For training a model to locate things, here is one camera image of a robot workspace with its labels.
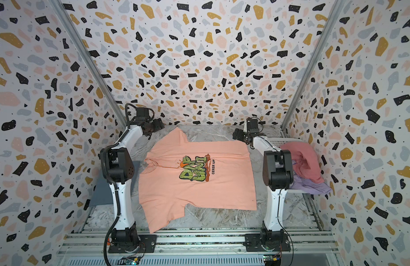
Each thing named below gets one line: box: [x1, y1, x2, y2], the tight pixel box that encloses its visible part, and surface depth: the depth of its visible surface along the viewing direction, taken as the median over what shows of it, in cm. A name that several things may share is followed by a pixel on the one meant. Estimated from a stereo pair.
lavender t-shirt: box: [288, 160, 333, 195], surface depth 83 cm
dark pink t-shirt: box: [279, 141, 325, 184], surface depth 85 cm
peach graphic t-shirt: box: [138, 126, 258, 234], surface depth 97 cm
